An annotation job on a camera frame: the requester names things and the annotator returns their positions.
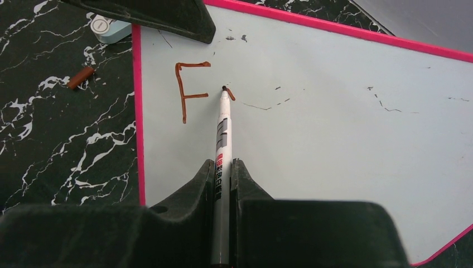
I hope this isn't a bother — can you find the pink framed whiteboard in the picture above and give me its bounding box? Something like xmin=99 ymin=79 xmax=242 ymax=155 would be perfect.
xmin=132 ymin=1 xmax=472 ymax=265

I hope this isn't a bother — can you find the brown marker cap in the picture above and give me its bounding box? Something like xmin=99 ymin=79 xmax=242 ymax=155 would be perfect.
xmin=67 ymin=66 xmax=95 ymax=89

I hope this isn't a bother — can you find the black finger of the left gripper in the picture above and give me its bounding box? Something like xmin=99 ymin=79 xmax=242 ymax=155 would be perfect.
xmin=64 ymin=0 xmax=216 ymax=44

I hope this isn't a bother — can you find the white whiteboard marker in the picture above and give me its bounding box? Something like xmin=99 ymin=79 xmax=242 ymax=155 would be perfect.
xmin=210 ymin=86 xmax=234 ymax=267

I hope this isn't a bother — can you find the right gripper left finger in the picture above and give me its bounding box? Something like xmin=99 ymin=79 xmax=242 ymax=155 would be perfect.
xmin=1 ymin=160 xmax=214 ymax=267

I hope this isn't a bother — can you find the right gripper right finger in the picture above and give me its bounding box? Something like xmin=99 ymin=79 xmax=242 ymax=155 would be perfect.
xmin=230 ymin=159 xmax=409 ymax=267

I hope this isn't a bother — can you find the light blue whiteboard eraser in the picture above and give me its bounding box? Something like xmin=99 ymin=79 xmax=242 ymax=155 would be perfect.
xmin=90 ymin=15 xmax=132 ymax=44

